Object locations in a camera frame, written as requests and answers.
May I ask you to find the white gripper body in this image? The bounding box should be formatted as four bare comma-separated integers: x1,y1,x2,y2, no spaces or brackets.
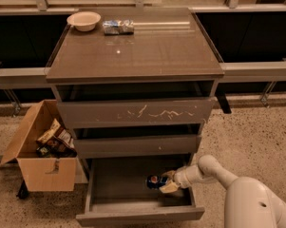
173,165,200,189

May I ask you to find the blue pepsi can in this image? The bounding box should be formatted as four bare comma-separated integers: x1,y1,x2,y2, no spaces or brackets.
146,175,168,189

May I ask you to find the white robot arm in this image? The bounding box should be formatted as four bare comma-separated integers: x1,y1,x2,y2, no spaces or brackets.
160,155,286,228

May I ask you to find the grey middle drawer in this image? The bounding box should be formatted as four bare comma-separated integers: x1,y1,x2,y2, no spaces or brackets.
74,135,201,159

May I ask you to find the grey drawer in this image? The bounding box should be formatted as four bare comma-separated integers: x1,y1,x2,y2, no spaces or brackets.
76,155,204,227
57,98,214,129
74,135,201,159

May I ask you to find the grey bottom drawer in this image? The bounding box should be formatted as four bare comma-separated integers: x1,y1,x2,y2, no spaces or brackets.
76,155,204,227

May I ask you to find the grey top drawer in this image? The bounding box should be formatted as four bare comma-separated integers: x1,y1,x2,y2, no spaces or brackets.
57,98,214,129

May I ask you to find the grey drawer cabinet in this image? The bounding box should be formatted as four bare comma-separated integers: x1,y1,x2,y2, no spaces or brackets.
45,7,225,163

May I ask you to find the dark brown snack bag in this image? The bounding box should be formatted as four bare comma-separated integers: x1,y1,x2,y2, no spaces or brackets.
36,128,77,158

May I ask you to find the tan snack bag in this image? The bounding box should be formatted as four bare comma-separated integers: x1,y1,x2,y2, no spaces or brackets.
37,119,61,144

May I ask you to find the cardboard box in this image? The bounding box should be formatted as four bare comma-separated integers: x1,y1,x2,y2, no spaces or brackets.
0,100,76,192

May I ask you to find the silver snack bag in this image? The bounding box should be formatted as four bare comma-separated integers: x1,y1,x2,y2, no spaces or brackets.
103,20,134,35

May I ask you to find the white paper bowl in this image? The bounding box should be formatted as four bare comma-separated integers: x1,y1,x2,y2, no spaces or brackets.
67,11,101,32

